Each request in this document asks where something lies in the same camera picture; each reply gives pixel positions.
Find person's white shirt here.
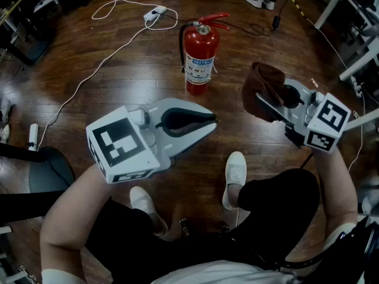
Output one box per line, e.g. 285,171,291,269
41,222,368,284

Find white power strip with cable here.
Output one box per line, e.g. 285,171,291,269
37,0,179,152

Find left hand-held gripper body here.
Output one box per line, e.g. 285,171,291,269
85,101,172,185

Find thin white cable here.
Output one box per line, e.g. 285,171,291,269
306,17,365,173

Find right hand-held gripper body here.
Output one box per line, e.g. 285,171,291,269
284,89,352,153

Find grey black chair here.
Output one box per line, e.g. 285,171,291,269
0,142,75,227

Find yellow black striped tape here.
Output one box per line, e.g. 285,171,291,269
283,0,309,20

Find person's black trousers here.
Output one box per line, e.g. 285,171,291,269
85,168,321,277

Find black body-worn cable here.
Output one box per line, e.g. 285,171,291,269
282,216,379,279

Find person's left forearm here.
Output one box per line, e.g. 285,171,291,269
39,163,114,251

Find person's right forearm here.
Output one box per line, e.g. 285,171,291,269
313,146,359,242

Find black floor cable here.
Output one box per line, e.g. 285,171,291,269
159,12,273,37

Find brown cloth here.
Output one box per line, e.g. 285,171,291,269
241,61,290,123

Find red fire extinguisher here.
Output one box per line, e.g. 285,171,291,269
179,12,230,96

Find white table bar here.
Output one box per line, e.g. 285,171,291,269
343,107,379,132

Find person's right white shoe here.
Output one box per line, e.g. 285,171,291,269
221,151,248,211

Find person's left white shoe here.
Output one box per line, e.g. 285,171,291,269
129,185,169,237

